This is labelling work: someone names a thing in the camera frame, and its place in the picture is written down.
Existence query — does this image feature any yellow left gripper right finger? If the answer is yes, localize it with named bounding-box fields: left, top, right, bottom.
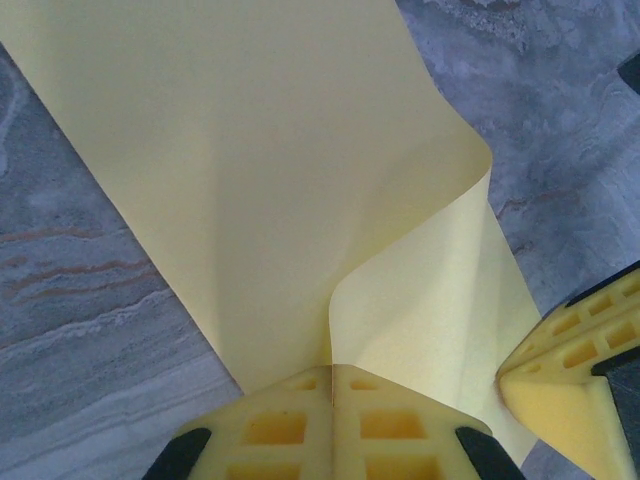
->
left=333, top=363, right=524, bottom=480

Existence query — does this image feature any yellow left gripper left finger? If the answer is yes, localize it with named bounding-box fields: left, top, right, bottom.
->
left=142, top=364, right=334, bottom=480

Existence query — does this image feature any yellow square paper sheet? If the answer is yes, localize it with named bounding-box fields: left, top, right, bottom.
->
left=0, top=0, right=544, bottom=469

